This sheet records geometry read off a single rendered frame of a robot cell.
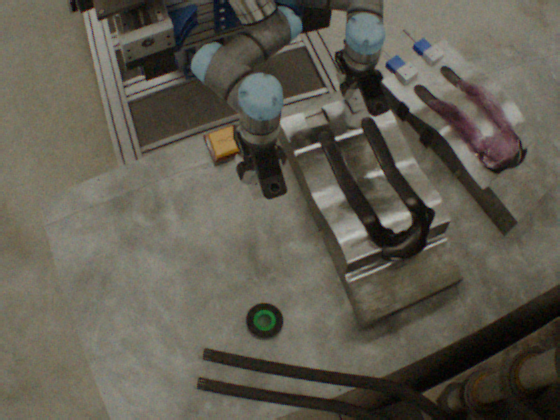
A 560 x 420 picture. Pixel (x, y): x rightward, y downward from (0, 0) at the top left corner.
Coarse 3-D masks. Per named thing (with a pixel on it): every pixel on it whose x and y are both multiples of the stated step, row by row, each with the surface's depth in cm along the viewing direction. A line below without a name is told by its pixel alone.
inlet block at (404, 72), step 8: (384, 56) 177; (392, 64) 174; (400, 64) 174; (408, 64) 173; (392, 72) 176; (400, 72) 172; (408, 72) 172; (416, 72) 172; (400, 80) 174; (408, 80) 173
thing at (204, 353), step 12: (204, 348) 153; (216, 360) 151; (228, 360) 150; (240, 360) 150; (252, 360) 149; (264, 360) 149; (264, 372) 149; (276, 372) 147; (288, 372) 147; (300, 372) 146; (312, 372) 146; (324, 372) 145; (336, 372) 145; (336, 384) 144; (348, 384) 143; (360, 384) 143
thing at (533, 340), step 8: (552, 320) 161; (544, 328) 160; (552, 328) 160; (528, 336) 160; (536, 336) 160; (544, 336) 160; (552, 336) 160; (512, 344) 159; (520, 344) 159; (528, 344) 159; (536, 344) 159; (544, 344) 159; (552, 344) 159; (504, 352) 158; (512, 352) 158; (488, 360) 157; (496, 360) 157; (504, 360) 157; (472, 368) 157; (480, 368) 157; (456, 376) 156; (464, 376) 156; (440, 384) 155; (424, 392) 155; (432, 392) 154; (424, 416) 156; (472, 416) 152
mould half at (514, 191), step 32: (416, 64) 176; (448, 64) 177; (416, 96) 173; (448, 96) 172; (416, 128) 174; (448, 128) 166; (480, 128) 167; (448, 160) 170; (544, 160) 163; (480, 192) 165; (512, 192) 159; (544, 192) 160; (512, 224) 160
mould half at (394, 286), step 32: (288, 128) 164; (320, 128) 164; (352, 128) 165; (384, 128) 166; (320, 160) 162; (352, 160) 163; (320, 192) 160; (384, 192) 158; (416, 192) 157; (320, 224) 162; (352, 224) 153; (384, 224) 152; (352, 256) 150; (416, 256) 158; (448, 256) 158; (352, 288) 155; (384, 288) 155; (416, 288) 156; (448, 288) 160
